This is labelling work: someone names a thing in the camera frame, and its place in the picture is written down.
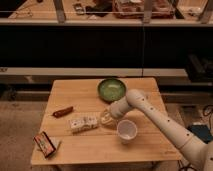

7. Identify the white paper cup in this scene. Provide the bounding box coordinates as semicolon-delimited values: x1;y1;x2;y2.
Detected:
117;120;138;144

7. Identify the black power adapter box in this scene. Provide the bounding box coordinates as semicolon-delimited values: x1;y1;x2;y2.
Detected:
188;125;213;144

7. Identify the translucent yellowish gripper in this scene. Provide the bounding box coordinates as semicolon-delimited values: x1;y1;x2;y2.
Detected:
100;109;117;129

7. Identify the metal shelf rail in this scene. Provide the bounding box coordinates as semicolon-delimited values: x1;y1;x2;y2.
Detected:
0;67;187;77

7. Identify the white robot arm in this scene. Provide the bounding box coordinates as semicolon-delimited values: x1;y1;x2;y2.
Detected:
100;89;213;171

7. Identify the wooden table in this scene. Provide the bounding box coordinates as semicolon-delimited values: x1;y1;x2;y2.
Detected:
31;79;181;165

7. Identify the orange snack packet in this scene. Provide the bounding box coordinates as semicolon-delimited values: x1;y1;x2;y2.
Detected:
34;131;60;158

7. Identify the brown sausage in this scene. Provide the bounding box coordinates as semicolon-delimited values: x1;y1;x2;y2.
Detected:
52;106;73;118

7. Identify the green bowl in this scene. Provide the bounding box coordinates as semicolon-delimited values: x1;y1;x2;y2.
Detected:
97;78;126;102

